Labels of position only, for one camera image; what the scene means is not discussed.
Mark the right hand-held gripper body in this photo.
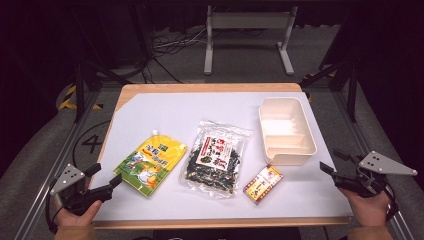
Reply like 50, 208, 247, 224
333, 150, 419, 199

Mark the person's right hand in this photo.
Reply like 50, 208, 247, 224
337, 187, 392, 228

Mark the yellow black hazard tape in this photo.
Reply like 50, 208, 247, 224
57, 84, 103, 111

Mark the aluminium frame rail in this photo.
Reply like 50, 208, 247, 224
12, 89, 102, 240
332, 89, 416, 240

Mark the person's left hand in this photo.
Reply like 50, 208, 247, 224
54, 199, 103, 229

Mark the hand-held gripper cable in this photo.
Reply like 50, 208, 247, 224
44, 188, 65, 235
382, 184, 400, 223

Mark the clear bag of dried seaweed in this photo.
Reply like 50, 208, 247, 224
179, 120, 254, 200

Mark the black floor cable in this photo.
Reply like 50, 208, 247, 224
71, 119, 112, 169

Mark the yellow spouted refill pouch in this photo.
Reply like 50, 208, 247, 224
112, 129, 188, 198

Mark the white metal stand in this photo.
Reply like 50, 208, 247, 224
203, 5, 299, 76

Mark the white table mat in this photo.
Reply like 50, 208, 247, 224
89, 91, 354, 223

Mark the white plastic container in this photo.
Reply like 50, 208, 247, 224
258, 96, 318, 167

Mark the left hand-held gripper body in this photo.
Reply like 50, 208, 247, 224
49, 163, 114, 216

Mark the small red yellow box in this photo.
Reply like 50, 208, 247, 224
242, 163, 285, 205

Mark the right hand-held gripper cable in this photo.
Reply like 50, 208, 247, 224
382, 184, 400, 223

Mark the bundle of floor cables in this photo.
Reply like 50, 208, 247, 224
152, 27, 208, 58

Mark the left hand-held gripper cable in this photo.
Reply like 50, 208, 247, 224
44, 188, 65, 235

